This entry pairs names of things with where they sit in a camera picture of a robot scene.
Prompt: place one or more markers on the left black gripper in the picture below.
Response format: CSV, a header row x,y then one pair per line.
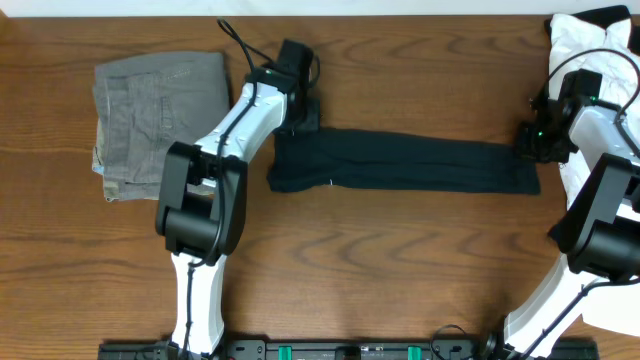
x,y
313,124

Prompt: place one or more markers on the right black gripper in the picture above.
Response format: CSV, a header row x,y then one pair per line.
x,y
525,151

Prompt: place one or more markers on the black t-shirt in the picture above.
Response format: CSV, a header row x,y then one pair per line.
x,y
363,159

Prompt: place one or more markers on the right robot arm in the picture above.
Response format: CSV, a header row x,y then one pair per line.
x,y
599,249

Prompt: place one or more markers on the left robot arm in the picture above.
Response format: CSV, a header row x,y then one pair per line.
x,y
203,197

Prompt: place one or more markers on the black garment under white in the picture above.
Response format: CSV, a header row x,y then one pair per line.
x,y
606,16

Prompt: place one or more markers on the folded grey khaki pants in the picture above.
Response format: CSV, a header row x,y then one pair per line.
x,y
146,103

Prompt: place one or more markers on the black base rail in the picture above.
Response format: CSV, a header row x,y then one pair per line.
x,y
458,349

